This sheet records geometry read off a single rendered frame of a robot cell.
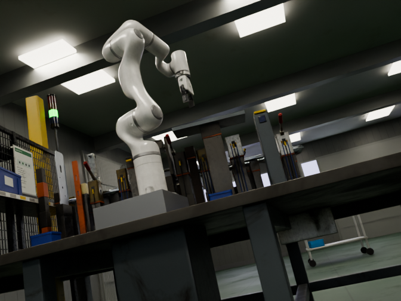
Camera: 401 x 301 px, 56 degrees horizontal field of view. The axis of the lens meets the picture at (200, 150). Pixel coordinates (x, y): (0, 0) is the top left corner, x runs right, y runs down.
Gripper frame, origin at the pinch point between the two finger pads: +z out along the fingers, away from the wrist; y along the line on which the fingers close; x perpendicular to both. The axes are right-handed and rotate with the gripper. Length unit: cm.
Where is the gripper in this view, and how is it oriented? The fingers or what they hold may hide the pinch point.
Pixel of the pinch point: (188, 103)
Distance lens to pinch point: 209.2
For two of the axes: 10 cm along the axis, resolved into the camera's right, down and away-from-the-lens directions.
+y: 3.3, 1.9, 9.2
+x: -9.2, 2.8, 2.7
